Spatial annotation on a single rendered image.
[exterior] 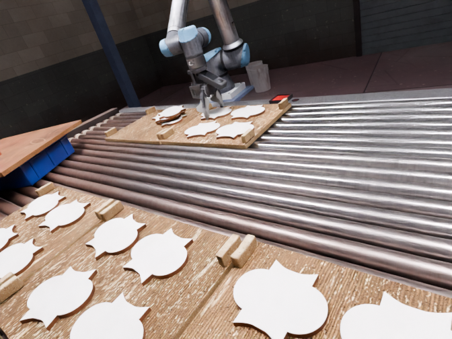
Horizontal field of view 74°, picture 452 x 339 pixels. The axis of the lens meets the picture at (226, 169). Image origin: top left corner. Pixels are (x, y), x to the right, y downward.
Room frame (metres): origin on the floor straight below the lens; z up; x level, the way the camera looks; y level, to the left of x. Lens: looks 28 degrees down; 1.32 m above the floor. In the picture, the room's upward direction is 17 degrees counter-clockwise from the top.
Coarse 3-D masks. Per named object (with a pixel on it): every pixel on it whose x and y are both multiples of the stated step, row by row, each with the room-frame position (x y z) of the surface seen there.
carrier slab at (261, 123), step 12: (276, 108) 1.10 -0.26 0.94; (288, 108) 1.09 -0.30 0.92; (192, 120) 1.28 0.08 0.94; (204, 120) 1.22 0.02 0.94; (228, 120) 1.13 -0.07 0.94; (240, 120) 1.09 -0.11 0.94; (252, 120) 1.05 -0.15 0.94; (264, 120) 1.01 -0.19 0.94; (180, 132) 1.17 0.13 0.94; (168, 144) 1.11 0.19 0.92; (180, 144) 1.06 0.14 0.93; (192, 144) 1.02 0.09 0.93; (204, 144) 0.98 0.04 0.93; (216, 144) 0.94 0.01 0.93; (228, 144) 0.91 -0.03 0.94; (240, 144) 0.88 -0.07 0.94
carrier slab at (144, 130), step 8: (152, 112) 1.64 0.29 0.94; (160, 112) 1.59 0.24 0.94; (192, 112) 1.40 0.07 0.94; (144, 120) 1.53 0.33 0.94; (152, 120) 1.48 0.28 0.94; (184, 120) 1.31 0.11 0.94; (128, 128) 1.46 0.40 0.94; (136, 128) 1.42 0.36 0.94; (144, 128) 1.38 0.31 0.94; (152, 128) 1.34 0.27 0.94; (160, 128) 1.30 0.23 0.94; (176, 128) 1.23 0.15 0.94; (112, 136) 1.42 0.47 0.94; (120, 136) 1.38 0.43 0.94; (128, 136) 1.34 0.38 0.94; (136, 136) 1.31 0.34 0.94; (144, 136) 1.27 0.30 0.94; (152, 136) 1.24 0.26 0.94; (160, 144) 1.15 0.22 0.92
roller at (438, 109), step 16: (288, 112) 1.07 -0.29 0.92; (304, 112) 1.02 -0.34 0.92; (320, 112) 0.98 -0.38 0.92; (336, 112) 0.94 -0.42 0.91; (352, 112) 0.90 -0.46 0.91; (368, 112) 0.87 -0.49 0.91; (384, 112) 0.83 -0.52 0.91; (400, 112) 0.80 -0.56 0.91; (416, 112) 0.77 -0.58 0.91; (432, 112) 0.75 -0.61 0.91; (448, 112) 0.72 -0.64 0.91
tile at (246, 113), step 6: (240, 108) 1.20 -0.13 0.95; (246, 108) 1.18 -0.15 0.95; (252, 108) 1.16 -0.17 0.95; (258, 108) 1.13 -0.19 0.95; (264, 108) 1.11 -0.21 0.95; (234, 114) 1.15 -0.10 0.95; (240, 114) 1.13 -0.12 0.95; (246, 114) 1.11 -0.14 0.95; (252, 114) 1.09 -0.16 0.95; (258, 114) 1.08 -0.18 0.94
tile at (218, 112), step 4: (216, 108) 1.31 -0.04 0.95; (220, 108) 1.29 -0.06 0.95; (224, 108) 1.27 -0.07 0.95; (228, 108) 1.25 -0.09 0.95; (212, 112) 1.27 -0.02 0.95; (216, 112) 1.25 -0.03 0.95; (220, 112) 1.23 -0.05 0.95; (224, 112) 1.22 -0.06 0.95; (228, 112) 1.20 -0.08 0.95; (212, 116) 1.21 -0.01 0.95; (216, 116) 1.20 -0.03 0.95; (220, 116) 1.20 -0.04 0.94; (224, 116) 1.19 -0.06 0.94
